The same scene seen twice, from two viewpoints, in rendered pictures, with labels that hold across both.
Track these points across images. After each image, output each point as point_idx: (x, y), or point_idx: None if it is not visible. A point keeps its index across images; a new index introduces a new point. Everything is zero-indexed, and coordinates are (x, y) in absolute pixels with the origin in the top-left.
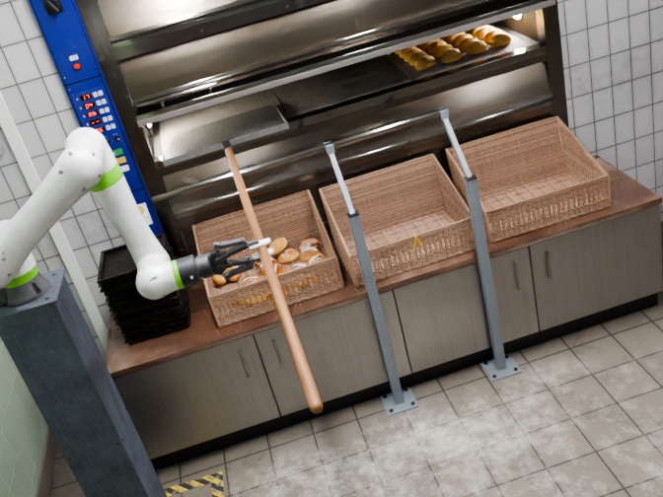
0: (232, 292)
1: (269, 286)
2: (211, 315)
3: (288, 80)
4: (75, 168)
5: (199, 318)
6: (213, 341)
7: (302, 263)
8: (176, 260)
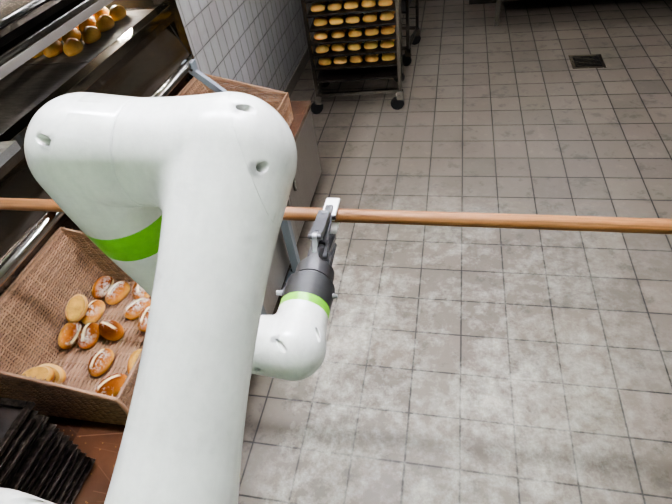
0: (137, 369)
1: (444, 221)
2: (99, 429)
3: (8, 68)
4: (285, 137)
5: (87, 446)
6: None
7: (136, 299)
8: (300, 291)
